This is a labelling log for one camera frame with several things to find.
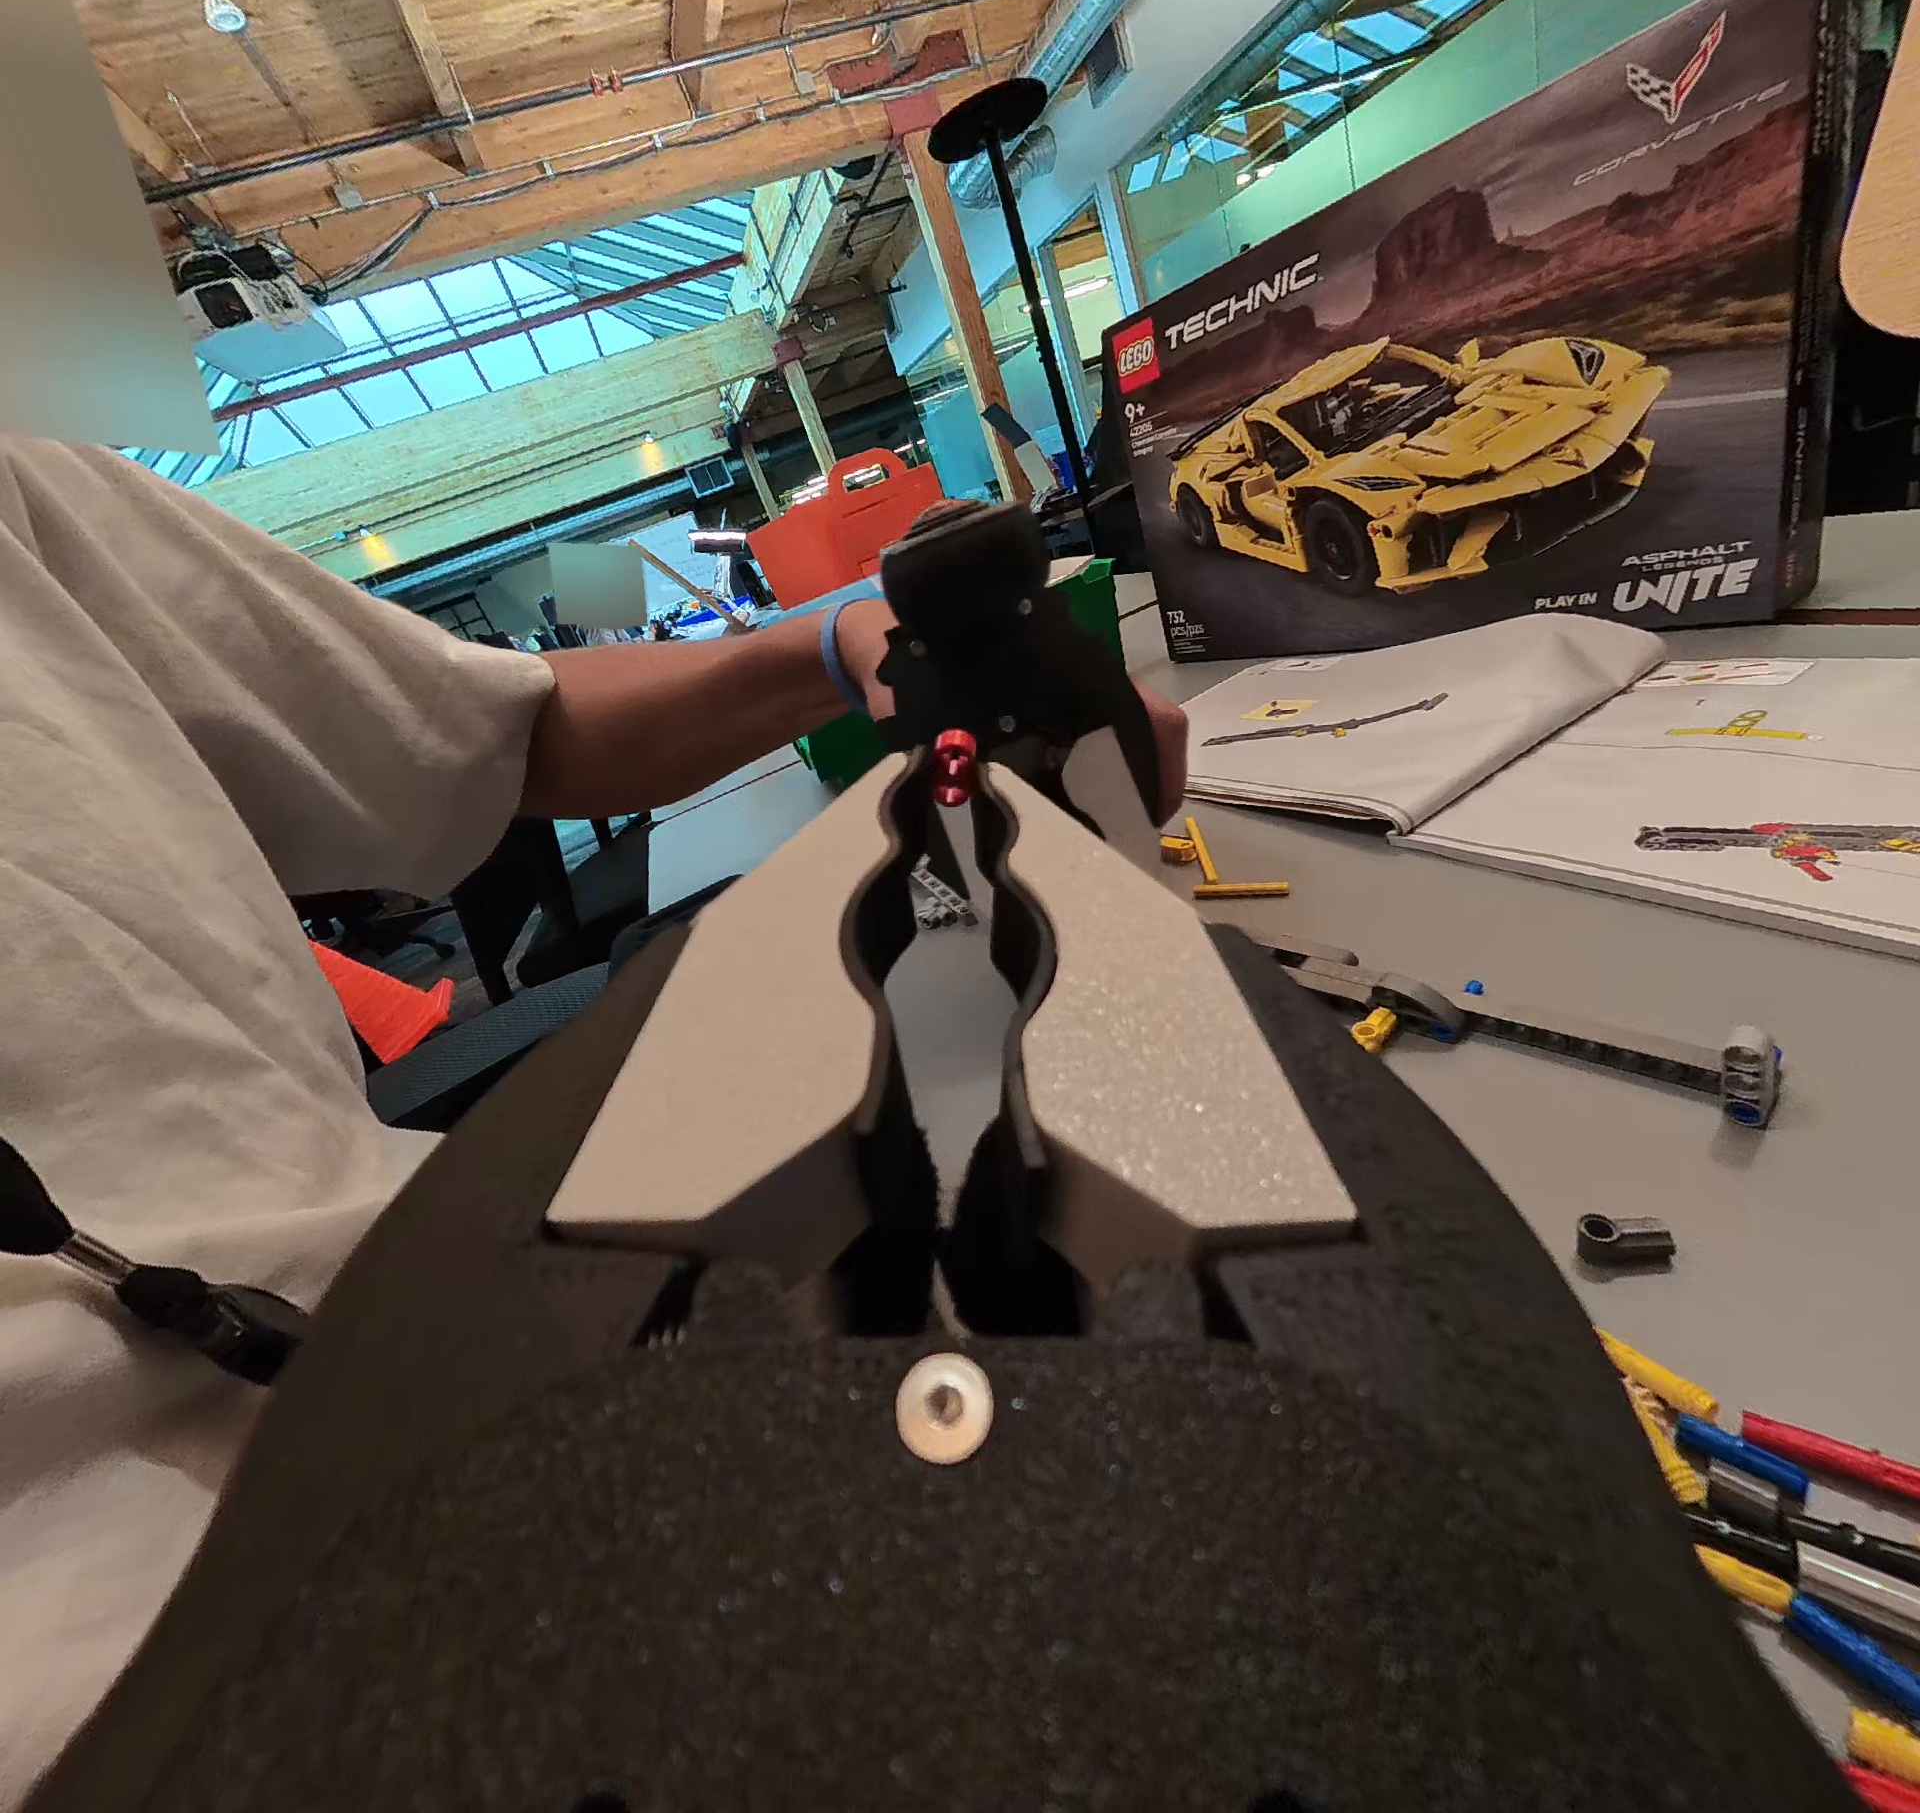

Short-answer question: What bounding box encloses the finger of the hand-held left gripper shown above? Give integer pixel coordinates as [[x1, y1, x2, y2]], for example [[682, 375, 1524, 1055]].
[[1035, 723, 1172, 879]]

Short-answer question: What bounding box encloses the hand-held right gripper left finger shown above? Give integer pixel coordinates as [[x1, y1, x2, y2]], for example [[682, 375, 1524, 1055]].
[[542, 747, 931, 1270]]

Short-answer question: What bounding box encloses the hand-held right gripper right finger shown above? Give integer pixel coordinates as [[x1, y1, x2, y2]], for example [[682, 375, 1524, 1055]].
[[965, 768, 1361, 1284]]

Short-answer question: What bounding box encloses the person's left forearm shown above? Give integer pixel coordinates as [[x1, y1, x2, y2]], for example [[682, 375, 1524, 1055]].
[[517, 613, 849, 823]]

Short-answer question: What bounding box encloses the person's left hand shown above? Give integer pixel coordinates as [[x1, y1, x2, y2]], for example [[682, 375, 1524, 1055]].
[[1135, 686, 1191, 832]]

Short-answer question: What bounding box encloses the blue wristband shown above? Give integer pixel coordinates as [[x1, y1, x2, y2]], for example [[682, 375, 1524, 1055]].
[[816, 598, 887, 713]]

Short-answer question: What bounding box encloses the orange bag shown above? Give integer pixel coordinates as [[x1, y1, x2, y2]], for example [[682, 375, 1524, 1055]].
[[746, 447, 947, 613]]

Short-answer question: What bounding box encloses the green bin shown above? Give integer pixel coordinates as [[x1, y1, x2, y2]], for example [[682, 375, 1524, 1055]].
[[794, 552, 1118, 794]]

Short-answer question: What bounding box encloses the black pole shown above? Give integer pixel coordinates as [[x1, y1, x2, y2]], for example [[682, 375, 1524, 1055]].
[[928, 78, 1096, 511]]

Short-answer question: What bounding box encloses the orange traffic cone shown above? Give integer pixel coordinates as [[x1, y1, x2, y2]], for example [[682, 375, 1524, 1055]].
[[307, 938, 456, 1065]]

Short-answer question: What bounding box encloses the open instruction booklet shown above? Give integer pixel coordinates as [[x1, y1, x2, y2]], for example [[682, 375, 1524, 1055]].
[[1176, 613, 1920, 959]]

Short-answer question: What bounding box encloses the long grey black beam assembly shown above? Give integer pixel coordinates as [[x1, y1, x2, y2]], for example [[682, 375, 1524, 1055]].
[[1252, 935, 1787, 1130]]

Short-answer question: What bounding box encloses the person's white shirt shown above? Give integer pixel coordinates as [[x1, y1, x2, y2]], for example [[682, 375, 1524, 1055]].
[[0, 432, 559, 1813]]

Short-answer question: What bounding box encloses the dark box with yellow car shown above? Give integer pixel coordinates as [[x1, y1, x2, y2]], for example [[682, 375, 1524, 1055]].
[[1102, 0, 1869, 667]]

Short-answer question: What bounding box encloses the heap of small mixed parts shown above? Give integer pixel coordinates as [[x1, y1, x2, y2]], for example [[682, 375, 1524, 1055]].
[[1592, 1325, 1920, 1813]]

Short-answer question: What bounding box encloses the white ceiling mounted device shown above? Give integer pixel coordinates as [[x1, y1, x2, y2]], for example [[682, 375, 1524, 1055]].
[[172, 241, 349, 381]]

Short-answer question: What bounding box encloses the wooden board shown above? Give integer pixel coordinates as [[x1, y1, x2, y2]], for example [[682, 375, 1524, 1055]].
[[1836, 43, 1920, 340]]

